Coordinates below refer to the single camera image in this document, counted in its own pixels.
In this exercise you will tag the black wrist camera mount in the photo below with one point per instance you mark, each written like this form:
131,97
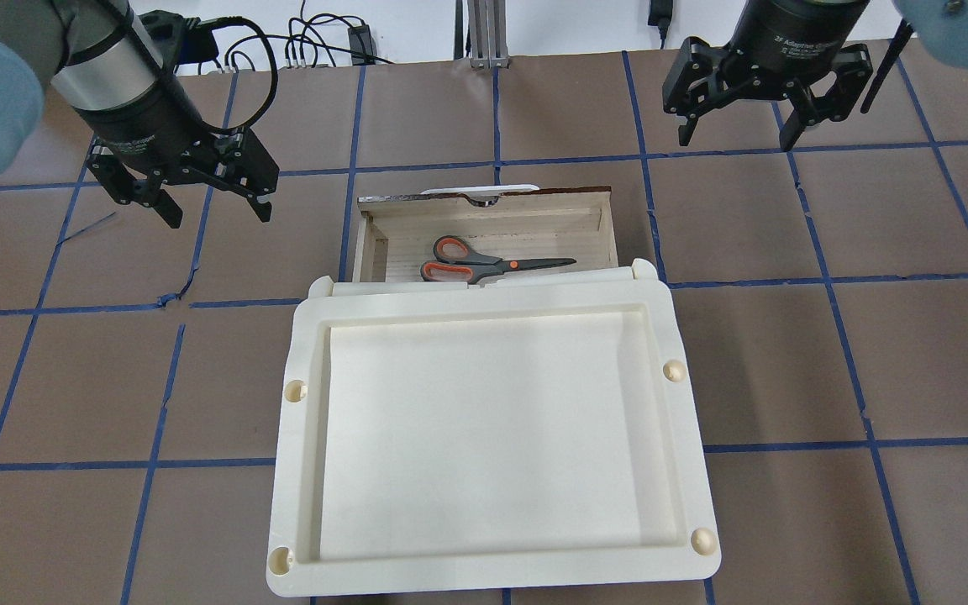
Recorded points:
180,40

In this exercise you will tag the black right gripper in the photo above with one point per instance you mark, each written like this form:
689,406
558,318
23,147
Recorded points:
789,29

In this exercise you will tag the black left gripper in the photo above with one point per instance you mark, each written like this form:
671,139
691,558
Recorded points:
141,118

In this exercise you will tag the aluminium frame post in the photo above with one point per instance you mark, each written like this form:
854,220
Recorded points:
487,34

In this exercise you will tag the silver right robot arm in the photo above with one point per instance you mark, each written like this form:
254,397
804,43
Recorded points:
941,26

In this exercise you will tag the black power adapter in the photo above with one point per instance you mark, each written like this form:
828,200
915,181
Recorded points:
361,45

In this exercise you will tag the cream plastic tray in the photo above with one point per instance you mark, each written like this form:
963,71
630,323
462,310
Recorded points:
535,432

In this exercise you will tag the orange grey scissors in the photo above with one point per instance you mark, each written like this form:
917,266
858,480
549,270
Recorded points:
456,261

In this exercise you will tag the wooden drawer with white handle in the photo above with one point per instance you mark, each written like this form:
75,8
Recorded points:
395,234

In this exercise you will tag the cream plastic base box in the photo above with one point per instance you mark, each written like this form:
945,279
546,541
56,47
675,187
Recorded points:
640,269

